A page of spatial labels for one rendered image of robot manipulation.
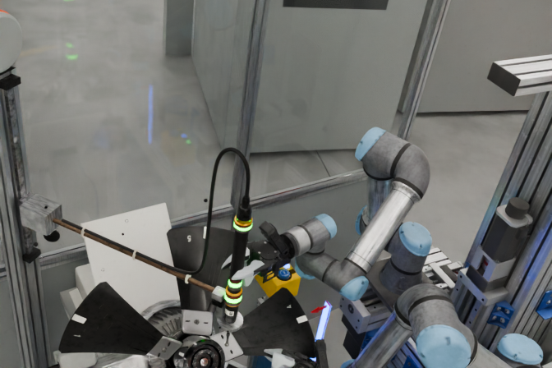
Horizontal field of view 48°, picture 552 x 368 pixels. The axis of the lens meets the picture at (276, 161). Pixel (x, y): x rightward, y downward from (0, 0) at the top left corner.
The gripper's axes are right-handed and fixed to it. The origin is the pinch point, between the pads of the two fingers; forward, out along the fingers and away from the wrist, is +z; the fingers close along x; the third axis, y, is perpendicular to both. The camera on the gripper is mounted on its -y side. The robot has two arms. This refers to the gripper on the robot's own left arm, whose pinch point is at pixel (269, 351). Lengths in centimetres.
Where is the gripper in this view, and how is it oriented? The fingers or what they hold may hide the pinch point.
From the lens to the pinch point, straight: 180.5
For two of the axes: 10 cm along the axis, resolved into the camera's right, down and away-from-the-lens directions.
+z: -9.2, -3.0, 2.5
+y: -3.8, 5.8, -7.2
